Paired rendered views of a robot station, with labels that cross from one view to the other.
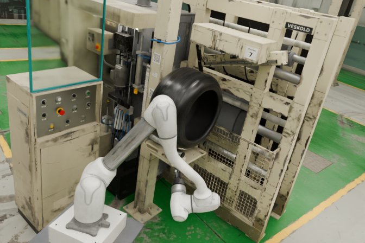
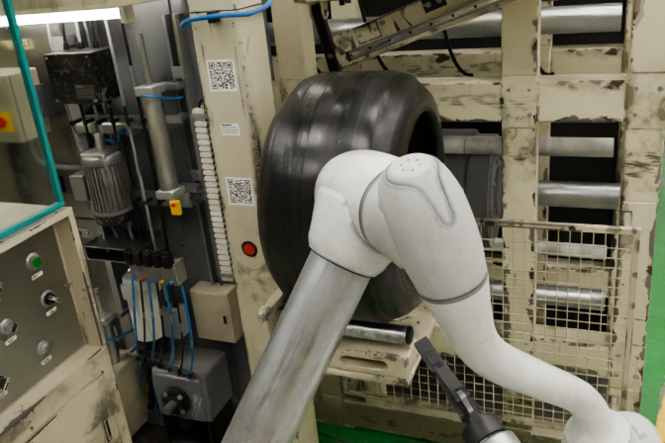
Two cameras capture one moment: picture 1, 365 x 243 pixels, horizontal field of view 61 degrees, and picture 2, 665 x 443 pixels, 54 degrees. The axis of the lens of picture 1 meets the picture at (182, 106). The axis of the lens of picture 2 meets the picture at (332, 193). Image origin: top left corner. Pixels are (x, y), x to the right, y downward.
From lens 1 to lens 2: 0.91 m
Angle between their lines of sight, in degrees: 12
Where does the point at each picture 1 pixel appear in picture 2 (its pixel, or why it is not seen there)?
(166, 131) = (462, 266)
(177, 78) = (325, 107)
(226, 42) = not seen: outside the picture
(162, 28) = not seen: outside the picture
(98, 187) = not seen: outside the picture
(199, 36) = not seen: outside the picture
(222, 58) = (402, 22)
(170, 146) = (482, 315)
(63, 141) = not seen: outside the picture
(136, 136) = (317, 336)
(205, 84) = (411, 95)
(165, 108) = (434, 177)
